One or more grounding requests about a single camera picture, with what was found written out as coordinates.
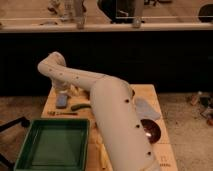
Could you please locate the dark purple bowl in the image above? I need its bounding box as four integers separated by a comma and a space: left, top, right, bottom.
141, 119, 161, 144

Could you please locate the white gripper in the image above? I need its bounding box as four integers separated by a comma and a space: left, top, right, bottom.
52, 81, 80, 97

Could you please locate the black chair base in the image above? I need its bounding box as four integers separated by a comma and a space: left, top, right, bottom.
0, 116, 31, 169

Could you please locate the light blue cloth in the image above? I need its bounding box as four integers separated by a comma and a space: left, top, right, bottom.
134, 97, 161, 121

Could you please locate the black handled utensil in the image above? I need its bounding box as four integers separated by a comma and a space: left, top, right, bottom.
47, 111, 78, 116

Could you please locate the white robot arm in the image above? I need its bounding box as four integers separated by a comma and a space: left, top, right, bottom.
37, 52, 161, 171

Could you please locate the green cucumber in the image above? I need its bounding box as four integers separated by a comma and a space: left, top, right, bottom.
71, 104, 91, 111

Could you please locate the blue sponge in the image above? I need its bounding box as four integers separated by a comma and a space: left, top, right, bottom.
56, 94, 68, 109

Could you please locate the green plastic tray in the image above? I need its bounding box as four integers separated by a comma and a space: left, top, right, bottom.
14, 119, 90, 171

